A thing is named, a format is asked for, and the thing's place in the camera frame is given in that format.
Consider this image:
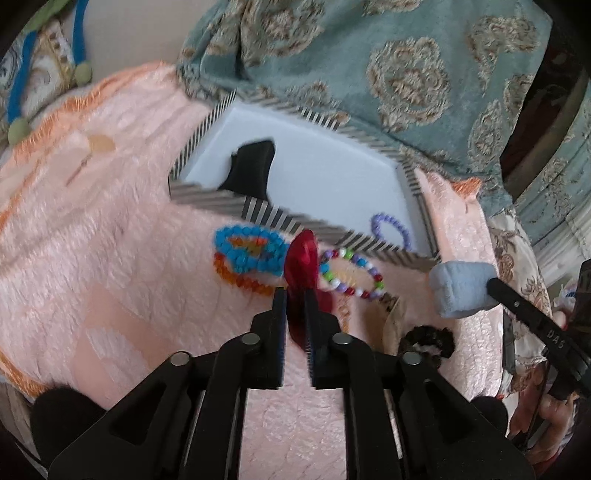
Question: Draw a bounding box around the orange rainbow bead bracelet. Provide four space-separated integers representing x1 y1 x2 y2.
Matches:
213 236 275 297

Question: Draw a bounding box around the purple bead bracelet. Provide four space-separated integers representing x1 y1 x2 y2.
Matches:
370 213 413 250

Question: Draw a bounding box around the person's right hand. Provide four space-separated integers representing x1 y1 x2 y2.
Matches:
507 311 583 468

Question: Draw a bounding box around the narrow teal damask curtain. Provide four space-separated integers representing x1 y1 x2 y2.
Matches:
515 88 591 278

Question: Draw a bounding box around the dark brown scrunchie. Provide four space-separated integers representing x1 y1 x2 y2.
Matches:
398 325 456 371

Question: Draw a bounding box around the green and blue plush toy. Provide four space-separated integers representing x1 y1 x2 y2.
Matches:
7 0 94 145

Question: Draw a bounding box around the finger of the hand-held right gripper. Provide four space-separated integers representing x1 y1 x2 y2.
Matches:
487 276 548 326

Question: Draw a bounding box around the blue bead bracelet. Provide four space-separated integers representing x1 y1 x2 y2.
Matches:
213 224 289 277

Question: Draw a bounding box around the pink quilted blanket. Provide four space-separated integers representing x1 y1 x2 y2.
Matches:
0 62 509 480

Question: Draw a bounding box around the leopard print bow clip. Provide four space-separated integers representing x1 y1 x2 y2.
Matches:
369 293 409 357

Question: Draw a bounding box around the black cloth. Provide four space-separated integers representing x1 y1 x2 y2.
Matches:
217 138 277 201

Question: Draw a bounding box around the red scrunchie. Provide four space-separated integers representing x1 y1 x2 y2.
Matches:
283 230 334 354

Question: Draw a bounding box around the white multicolour bead bracelet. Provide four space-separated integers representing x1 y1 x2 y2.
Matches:
320 248 385 301

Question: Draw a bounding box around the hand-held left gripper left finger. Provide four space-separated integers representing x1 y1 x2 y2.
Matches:
48 288 289 480

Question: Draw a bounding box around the embroidered floral cushion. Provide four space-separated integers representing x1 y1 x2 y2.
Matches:
0 18 80 146

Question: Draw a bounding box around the light blue fluffy scrunchie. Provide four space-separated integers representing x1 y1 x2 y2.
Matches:
428 261 498 320

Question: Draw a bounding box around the striped jewelry box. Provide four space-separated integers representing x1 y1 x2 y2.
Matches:
167 90 441 269

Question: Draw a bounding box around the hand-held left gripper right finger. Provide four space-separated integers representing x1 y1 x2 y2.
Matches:
305 291 536 480

